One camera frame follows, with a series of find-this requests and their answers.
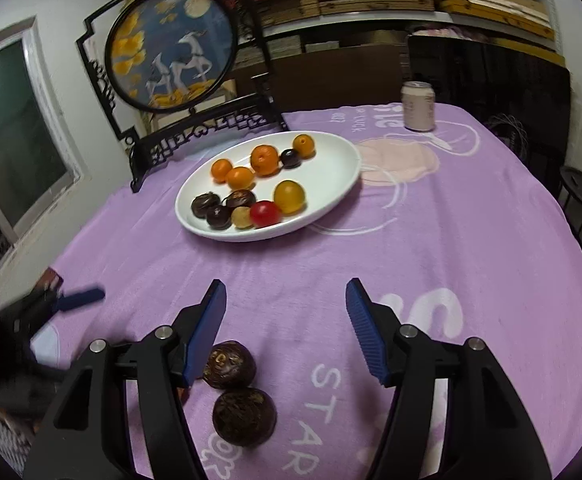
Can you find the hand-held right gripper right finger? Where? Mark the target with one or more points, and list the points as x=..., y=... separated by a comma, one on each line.
x=368, y=332

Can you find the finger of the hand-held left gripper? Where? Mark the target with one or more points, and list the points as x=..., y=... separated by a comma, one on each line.
x=78, y=297

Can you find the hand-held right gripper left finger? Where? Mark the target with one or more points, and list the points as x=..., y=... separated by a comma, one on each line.
x=203, y=335

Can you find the large dark water chestnut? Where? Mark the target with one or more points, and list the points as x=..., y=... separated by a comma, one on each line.
x=228, y=365
x=244, y=416

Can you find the dark cherry with stem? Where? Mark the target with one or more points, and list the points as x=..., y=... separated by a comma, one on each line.
x=218, y=217

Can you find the tan longan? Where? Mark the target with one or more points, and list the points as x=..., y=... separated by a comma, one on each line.
x=242, y=217

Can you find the small dark water chestnut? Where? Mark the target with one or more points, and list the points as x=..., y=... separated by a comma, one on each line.
x=241, y=198
x=205, y=205

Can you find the red cherry tomato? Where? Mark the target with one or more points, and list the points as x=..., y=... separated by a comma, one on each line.
x=265, y=213

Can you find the yellow-green mandarin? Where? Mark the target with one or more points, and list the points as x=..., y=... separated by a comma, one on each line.
x=303, y=145
x=289, y=196

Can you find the small orange mandarin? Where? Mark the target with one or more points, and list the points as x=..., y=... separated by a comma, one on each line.
x=240, y=177
x=221, y=169
x=264, y=159

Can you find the white oval plate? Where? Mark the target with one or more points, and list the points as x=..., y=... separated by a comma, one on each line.
x=331, y=175

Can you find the brown book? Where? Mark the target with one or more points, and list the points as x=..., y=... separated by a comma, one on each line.
x=51, y=278

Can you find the white ribbed fabric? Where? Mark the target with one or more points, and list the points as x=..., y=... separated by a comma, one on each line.
x=1, y=435

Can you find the pale drink can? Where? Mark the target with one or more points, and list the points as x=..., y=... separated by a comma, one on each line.
x=419, y=107

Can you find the brown cardboard box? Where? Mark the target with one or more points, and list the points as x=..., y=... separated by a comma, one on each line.
x=336, y=80

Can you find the round deer screen black stand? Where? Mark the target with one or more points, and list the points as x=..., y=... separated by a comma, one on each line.
x=171, y=45

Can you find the black flat panel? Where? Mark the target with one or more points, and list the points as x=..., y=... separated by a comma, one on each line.
x=496, y=85

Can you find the window with white frame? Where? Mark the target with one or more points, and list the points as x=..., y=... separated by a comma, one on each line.
x=11, y=135

